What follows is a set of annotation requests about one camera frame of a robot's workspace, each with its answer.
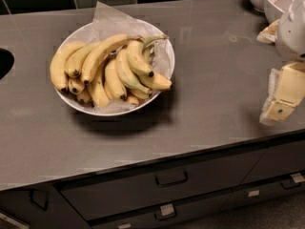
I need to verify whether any lower dark drawer front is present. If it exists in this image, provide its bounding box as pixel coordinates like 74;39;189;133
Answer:
91;193;230;229

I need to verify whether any small bottom right banana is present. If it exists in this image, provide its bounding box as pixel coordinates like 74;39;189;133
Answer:
127;89;152;106

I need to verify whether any white paper liner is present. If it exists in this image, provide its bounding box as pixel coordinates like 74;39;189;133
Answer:
91;3;174;116

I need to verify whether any right dark drawer front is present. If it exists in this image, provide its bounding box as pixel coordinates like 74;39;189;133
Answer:
242;140;305;184

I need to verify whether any white ceramic bowl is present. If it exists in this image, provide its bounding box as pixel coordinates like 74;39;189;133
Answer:
52;18;176;117

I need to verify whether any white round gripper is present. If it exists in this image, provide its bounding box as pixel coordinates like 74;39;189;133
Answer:
259;0;305;126

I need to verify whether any long top yellow banana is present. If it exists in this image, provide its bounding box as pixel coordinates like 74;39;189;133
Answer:
80;33;141;85

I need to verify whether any left dark cabinet door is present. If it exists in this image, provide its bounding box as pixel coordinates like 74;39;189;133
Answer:
0;186;91;229

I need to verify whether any small bottom left banana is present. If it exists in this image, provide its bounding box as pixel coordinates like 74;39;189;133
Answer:
76;89;92;104

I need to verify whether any short small yellow banana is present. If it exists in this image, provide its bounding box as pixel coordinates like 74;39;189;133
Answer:
68;78;85;94

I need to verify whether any pale food scrap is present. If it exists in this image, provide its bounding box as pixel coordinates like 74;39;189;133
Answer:
256;20;279;44

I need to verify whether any dark drawer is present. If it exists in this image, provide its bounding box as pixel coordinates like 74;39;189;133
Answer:
91;193;230;229
61;150;263;220
242;140;305;184

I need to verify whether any black drawer handle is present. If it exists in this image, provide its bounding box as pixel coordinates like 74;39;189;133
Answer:
154;171;189;188

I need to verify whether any upper dark drawer front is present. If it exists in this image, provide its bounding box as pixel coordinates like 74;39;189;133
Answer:
61;150;263;220

